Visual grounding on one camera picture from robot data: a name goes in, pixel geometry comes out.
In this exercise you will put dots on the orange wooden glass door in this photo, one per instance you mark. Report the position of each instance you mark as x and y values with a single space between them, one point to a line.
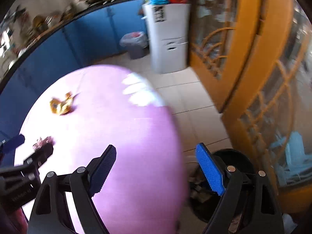
254 59

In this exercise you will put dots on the white refrigerator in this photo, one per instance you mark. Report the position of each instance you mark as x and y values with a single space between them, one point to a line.
167 27

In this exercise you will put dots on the brown candy wrapper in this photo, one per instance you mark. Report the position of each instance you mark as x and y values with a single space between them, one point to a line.
42 142

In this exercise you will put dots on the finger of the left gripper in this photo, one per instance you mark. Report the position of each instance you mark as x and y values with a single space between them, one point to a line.
11 144
39 157

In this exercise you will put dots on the black trash bucket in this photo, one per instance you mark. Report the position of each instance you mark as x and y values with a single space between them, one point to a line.
207 184

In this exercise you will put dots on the blue kitchen cabinets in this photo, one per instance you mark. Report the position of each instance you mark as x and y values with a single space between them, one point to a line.
91 36

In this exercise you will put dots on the gold snack wrapper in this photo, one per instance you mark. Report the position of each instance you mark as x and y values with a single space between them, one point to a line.
63 107

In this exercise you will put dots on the light blue plastic chair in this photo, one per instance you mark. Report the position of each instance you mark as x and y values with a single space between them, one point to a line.
295 165

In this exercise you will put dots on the grey bin with bag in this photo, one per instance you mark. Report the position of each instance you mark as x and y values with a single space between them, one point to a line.
135 43

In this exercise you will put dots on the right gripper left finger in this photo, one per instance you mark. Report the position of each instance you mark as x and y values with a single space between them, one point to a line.
50 213

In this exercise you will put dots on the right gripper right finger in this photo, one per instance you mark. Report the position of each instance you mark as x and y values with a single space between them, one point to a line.
252 193

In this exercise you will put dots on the purple tablecloth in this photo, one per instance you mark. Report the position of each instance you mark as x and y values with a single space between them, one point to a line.
146 188

